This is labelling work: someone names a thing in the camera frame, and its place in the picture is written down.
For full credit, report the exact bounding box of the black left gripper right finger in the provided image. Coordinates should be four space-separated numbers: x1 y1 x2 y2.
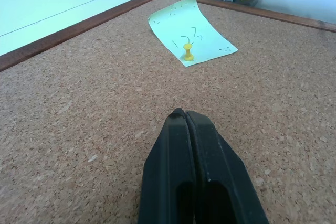
185 110 269 224

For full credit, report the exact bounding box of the wood-framed cork board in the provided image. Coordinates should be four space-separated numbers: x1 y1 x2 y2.
0 0 336 224

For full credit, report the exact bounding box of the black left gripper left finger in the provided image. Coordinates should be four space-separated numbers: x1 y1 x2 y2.
137 107 196 224

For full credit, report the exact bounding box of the green sticky note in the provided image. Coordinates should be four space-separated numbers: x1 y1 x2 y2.
148 0 239 68

